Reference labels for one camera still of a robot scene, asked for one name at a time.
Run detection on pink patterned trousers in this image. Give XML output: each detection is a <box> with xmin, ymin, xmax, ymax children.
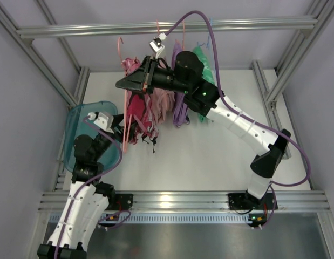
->
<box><xmin>121</xmin><ymin>56</ymin><xmax>160</xmax><ymax>154</ymax></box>

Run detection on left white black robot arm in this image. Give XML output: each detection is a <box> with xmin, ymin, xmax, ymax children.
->
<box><xmin>37</xmin><ymin>112</ymin><xmax>124</xmax><ymax>258</ymax></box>

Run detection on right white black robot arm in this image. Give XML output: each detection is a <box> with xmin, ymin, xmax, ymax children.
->
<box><xmin>115</xmin><ymin>51</ymin><xmax>290</xmax><ymax>201</ymax></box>

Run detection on light pink trousers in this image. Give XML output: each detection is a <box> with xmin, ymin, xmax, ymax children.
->
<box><xmin>151</xmin><ymin>88</ymin><xmax>175</xmax><ymax>125</ymax></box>

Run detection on purple trousers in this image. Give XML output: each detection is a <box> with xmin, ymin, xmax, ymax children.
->
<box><xmin>171</xmin><ymin>40</ymin><xmax>190</xmax><ymax>127</ymax></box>

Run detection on green patterned trousers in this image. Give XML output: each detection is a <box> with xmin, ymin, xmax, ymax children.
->
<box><xmin>192</xmin><ymin>44</ymin><xmax>215</xmax><ymax>124</ymax></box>

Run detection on teal plastic bin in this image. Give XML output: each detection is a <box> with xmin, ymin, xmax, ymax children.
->
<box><xmin>64</xmin><ymin>101</ymin><xmax>118</xmax><ymax>172</ymax></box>

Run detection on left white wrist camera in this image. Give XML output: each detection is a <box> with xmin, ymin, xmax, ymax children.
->
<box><xmin>87</xmin><ymin>112</ymin><xmax>114</xmax><ymax>133</ymax></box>

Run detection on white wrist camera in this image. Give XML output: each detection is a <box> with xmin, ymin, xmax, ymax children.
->
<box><xmin>149</xmin><ymin>32</ymin><xmax>167</xmax><ymax>58</ymax></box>
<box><xmin>87</xmin><ymin>112</ymin><xmax>114</xmax><ymax>133</ymax></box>

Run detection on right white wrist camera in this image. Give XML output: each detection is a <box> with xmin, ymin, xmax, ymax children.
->
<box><xmin>149</xmin><ymin>32</ymin><xmax>167</xmax><ymax>58</ymax></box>

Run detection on aluminium frame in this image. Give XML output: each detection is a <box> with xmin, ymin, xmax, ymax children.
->
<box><xmin>0</xmin><ymin>1</ymin><xmax>334</xmax><ymax>258</ymax></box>

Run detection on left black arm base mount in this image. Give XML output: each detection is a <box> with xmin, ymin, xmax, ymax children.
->
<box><xmin>106</xmin><ymin>193</ymin><xmax>134</xmax><ymax>211</ymax></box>

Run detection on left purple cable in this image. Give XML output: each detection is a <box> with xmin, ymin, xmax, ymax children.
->
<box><xmin>53</xmin><ymin>115</ymin><xmax>131</xmax><ymax>259</ymax></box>

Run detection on purple cable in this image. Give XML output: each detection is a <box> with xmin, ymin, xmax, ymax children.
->
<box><xmin>53</xmin><ymin>115</ymin><xmax>131</xmax><ymax>259</ymax></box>
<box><xmin>165</xmin><ymin>10</ymin><xmax>312</xmax><ymax>230</ymax></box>

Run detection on slotted grey cable duct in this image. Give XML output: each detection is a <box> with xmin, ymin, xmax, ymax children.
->
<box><xmin>47</xmin><ymin>213</ymin><xmax>267</xmax><ymax>224</ymax></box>

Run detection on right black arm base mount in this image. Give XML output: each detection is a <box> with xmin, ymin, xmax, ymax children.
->
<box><xmin>228</xmin><ymin>192</ymin><xmax>276</xmax><ymax>211</ymax></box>

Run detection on aluminium hanging rail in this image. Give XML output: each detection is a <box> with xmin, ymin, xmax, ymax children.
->
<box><xmin>16</xmin><ymin>16</ymin><xmax>318</xmax><ymax>39</ymax></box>

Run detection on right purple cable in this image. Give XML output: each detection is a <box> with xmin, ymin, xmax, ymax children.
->
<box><xmin>165</xmin><ymin>10</ymin><xmax>312</xmax><ymax>230</ymax></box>

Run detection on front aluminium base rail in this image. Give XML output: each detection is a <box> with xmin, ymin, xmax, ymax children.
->
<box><xmin>38</xmin><ymin>190</ymin><xmax>330</xmax><ymax>213</ymax></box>

